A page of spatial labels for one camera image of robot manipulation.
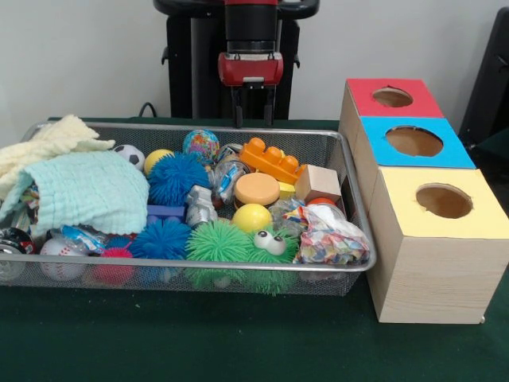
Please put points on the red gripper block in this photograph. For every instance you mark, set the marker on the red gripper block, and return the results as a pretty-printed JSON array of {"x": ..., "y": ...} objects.
[{"x": 250, "y": 70}]

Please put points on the mint green muslin cloth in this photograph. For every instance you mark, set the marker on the mint green muslin cloth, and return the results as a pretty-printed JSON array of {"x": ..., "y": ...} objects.
[{"x": 87, "y": 191}]

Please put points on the cream yellow muslin cloth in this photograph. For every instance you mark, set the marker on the cream yellow muslin cloth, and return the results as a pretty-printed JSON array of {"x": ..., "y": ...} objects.
[{"x": 48, "y": 147}]

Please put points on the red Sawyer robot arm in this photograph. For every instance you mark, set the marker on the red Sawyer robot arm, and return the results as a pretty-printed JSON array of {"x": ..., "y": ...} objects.
[{"x": 250, "y": 24}]

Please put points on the shallow clear mesh bin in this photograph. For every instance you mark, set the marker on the shallow clear mesh bin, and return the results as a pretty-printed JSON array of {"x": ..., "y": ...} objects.
[{"x": 350, "y": 267}]

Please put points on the wooden box with three holes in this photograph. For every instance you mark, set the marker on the wooden box with three holes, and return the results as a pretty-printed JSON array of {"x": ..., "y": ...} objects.
[{"x": 437, "y": 263}]

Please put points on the orange toy building blocks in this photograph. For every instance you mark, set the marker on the orange toy building blocks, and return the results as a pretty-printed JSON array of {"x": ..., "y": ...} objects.
[{"x": 270, "y": 161}]

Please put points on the blue globe ball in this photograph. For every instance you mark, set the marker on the blue globe ball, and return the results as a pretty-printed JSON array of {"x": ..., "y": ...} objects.
[{"x": 201, "y": 146}]

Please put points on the round orange disc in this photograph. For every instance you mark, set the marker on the round orange disc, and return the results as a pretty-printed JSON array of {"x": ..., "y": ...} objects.
[{"x": 256, "y": 189}]

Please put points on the small wooden cube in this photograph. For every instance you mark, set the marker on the small wooden cube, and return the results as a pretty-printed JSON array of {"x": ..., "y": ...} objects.
[{"x": 318, "y": 183}]

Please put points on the blue spiky ball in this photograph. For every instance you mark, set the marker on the blue spiky ball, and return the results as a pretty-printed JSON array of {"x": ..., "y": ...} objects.
[
  {"x": 176, "y": 179},
  {"x": 161, "y": 239}
]

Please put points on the green spiky ball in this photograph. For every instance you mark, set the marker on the green spiky ball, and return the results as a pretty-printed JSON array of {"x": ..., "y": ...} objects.
[{"x": 216, "y": 241}]

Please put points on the green furry googly-eyed toy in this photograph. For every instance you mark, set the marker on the green furry googly-eyed toy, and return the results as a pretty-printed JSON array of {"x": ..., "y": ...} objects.
[{"x": 272, "y": 259}]

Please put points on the colourful printed packet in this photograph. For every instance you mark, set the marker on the colourful printed packet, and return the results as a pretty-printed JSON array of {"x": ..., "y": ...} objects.
[{"x": 334, "y": 239}]

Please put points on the black upright panel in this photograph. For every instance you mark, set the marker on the black upright panel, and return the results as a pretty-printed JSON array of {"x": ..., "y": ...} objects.
[{"x": 489, "y": 72}]

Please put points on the dark green table cloth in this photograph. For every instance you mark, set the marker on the dark green table cloth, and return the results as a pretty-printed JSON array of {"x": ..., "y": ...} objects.
[{"x": 199, "y": 342}]

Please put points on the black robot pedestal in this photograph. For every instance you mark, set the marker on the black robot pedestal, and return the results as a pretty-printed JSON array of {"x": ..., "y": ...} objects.
[{"x": 191, "y": 72}]

